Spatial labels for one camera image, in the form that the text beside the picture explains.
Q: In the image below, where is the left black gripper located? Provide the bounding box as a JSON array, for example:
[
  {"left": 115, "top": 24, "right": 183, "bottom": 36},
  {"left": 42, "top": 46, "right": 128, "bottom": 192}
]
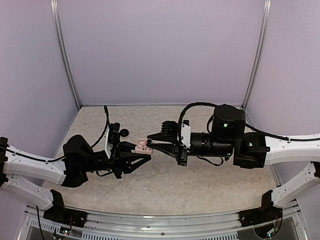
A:
[{"left": 80, "top": 139, "right": 151, "bottom": 179}]

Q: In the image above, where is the pink round case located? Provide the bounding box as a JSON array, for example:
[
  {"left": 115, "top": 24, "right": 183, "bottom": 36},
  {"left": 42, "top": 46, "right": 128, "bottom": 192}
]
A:
[{"left": 134, "top": 139, "right": 154, "bottom": 155}]

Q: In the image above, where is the black earbud charging case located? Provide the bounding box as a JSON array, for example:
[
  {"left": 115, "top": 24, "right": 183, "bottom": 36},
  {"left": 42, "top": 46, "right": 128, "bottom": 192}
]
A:
[{"left": 119, "top": 128, "right": 130, "bottom": 138}]

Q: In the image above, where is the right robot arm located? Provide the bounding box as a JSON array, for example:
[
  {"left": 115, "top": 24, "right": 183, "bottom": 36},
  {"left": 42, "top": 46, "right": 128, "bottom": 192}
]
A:
[{"left": 146, "top": 102, "right": 320, "bottom": 222}]

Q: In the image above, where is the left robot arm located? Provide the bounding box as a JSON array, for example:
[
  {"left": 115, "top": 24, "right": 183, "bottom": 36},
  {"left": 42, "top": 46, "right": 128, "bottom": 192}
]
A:
[{"left": 0, "top": 134, "right": 152, "bottom": 223}]

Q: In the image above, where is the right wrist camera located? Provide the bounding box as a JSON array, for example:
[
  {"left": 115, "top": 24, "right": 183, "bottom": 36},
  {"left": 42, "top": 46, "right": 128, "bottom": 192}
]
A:
[{"left": 160, "top": 120, "right": 191, "bottom": 149}]

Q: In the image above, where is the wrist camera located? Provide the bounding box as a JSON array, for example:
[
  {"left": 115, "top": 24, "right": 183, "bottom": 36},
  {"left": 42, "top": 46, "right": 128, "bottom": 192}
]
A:
[
  {"left": 160, "top": 120, "right": 191, "bottom": 149},
  {"left": 104, "top": 122, "right": 120, "bottom": 159}
]

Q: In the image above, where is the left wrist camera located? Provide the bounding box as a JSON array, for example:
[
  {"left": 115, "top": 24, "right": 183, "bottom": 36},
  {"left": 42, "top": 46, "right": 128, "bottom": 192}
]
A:
[{"left": 104, "top": 122, "right": 120, "bottom": 159}]

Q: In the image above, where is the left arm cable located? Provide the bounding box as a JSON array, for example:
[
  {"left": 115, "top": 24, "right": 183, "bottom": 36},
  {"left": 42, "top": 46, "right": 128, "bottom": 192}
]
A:
[{"left": 90, "top": 105, "right": 112, "bottom": 148}]

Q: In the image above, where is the front aluminium rail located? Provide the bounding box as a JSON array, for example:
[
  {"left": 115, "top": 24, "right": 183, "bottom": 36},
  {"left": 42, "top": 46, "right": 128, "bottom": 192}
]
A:
[{"left": 23, "top": 197, "right": 305, "bottom": 240}]

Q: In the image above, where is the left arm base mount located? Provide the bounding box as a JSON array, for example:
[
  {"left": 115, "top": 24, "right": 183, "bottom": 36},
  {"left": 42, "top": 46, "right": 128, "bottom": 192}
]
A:
[{"left": 43, "top": 208, "right": 88, "bottom": 228}]

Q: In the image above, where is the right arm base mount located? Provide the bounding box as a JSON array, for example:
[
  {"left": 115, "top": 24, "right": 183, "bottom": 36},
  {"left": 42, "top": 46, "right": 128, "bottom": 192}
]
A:
[{"left": 238, "top": 207, "right": 283, "bottom": 228}]

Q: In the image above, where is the left aluminium frame post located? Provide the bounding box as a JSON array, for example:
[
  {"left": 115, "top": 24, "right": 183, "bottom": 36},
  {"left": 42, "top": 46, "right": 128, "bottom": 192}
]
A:
[{"left": 49, "top": 0, "right": 82, "bottom": 111}]

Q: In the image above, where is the aluminium frame post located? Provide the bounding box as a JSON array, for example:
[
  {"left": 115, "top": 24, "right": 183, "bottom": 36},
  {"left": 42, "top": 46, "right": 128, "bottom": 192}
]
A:
[
  {"left": 49, "top": 0, "right": 82, "bottom": 111},
  {"left": 241, "top": 0, "right": 272, "bottom": 110}
]

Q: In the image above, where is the right aluminium frame post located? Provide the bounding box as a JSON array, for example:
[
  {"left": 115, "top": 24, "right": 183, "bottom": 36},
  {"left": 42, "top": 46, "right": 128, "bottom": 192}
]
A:
[{"left": 241, "top": 0, "right": 272, "bottom": 110}]

